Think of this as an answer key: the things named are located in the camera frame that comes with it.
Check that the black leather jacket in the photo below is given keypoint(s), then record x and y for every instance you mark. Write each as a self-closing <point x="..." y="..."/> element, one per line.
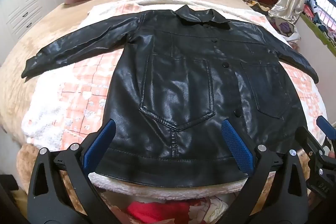
<point x="183" y="82"/>

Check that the white orange plaid fleece blanket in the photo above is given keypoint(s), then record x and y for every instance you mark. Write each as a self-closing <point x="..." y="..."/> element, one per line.
<point x="65" y="98"/>

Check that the green sill cover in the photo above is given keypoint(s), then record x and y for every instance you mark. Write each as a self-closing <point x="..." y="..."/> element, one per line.
<point x="315" y="27"/>

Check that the white wardrobe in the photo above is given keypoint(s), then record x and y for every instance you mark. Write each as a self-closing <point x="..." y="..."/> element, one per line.
<point x="21" y="3"/>

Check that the heap of clothes on sill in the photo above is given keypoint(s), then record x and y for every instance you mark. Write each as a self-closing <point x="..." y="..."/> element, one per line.
<point x="323" y="22"/>

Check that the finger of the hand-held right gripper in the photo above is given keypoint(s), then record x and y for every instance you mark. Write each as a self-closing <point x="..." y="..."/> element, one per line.
<point x="324" y="124"/>
<point x="307" y="137"/>

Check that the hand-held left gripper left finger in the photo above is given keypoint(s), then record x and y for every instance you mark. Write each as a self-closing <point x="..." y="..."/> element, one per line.
<point x="101" y="142"/>

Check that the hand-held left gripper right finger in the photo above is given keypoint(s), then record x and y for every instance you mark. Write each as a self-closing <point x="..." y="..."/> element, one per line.
<point x="236" y="145"/>

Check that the red floral quilt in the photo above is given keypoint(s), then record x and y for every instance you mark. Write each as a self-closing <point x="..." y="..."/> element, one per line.
<point x="147" y="211"/>

